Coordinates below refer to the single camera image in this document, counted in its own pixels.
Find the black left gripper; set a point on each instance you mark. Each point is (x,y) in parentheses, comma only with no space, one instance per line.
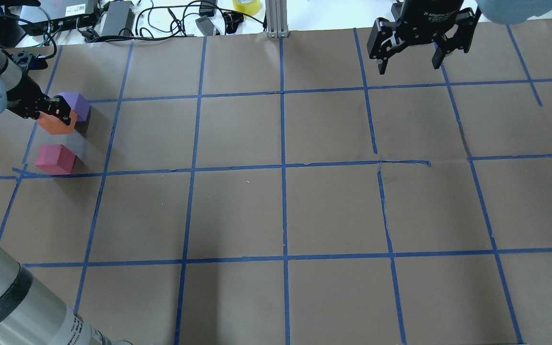
(23,97)

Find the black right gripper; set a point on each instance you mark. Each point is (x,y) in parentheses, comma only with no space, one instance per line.
(427,21)

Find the orange foam cube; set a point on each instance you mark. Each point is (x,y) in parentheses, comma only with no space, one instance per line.
(55,126)

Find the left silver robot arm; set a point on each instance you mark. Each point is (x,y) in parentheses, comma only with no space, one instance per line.
(30,313)

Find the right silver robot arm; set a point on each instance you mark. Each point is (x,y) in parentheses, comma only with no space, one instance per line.
(504,12)

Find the purple foam cube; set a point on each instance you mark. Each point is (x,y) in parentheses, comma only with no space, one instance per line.
(78,103)

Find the pink foam cube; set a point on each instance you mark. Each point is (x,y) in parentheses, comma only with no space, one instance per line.
(55,160)

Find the black power adapter brick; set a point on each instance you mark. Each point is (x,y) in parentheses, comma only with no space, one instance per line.
(119,18)

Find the yellow tape roll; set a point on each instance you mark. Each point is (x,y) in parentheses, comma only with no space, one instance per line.
(249,7)

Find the brown paper table cover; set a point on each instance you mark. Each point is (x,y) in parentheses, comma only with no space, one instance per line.
(242,190)

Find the aluminium frame post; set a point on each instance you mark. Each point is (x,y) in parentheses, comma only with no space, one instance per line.
(276,19)

